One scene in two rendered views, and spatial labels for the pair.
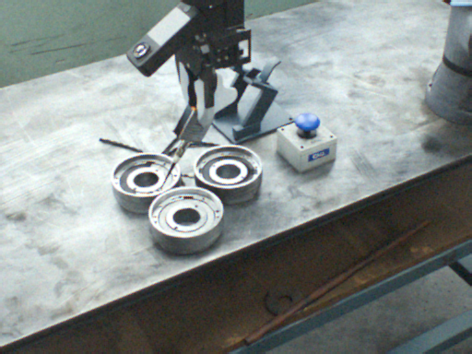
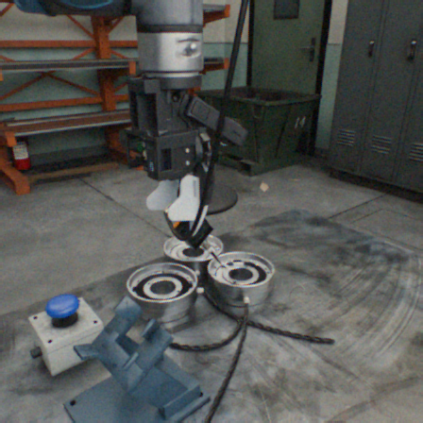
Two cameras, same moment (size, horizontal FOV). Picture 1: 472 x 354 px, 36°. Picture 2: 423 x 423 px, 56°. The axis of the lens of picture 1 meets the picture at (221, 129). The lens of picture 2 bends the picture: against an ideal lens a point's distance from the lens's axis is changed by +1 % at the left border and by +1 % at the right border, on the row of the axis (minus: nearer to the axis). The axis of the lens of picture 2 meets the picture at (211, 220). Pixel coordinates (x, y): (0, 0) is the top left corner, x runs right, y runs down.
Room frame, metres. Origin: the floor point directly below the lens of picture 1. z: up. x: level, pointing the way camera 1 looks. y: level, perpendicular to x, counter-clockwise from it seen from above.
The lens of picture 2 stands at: (1.37, -0.03, 1.17)
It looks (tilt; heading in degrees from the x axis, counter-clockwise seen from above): 25 degrees down; 169
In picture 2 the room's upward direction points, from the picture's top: straight up
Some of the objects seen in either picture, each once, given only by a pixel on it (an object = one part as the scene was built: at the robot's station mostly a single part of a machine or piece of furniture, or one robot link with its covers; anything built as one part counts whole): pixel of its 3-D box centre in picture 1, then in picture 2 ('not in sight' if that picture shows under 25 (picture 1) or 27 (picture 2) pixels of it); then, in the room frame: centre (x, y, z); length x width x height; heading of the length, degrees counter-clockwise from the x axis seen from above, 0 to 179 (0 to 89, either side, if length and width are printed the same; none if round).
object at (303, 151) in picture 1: (309, 142); (63, 334); (0.94, -0.14, 0.82); 0.08 x 0.07 x 0.05; 117
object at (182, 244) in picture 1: (186, 221); (193, 256); (0.76, 0.05, 0.82); 0.10 x 0.10 x 0.04
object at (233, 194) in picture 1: (228, 175); (162, 292); (0.86, -0.01, 0.82); 0.10 x 0.10 x 0.04
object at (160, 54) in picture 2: not in sight; (172, 55); (0.87, 0.02, 1.15); 0.08 x 0.08 x 0.05
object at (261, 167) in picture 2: not in sight; (253, 128); (-2.47, 1.15, 0.35); 1.04 x 0.74 x 0.70; 27
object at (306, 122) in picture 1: (307, 130); (64, 316); (0.93, -0.14, 0.85); 0.04 x 0.04 x 0.05
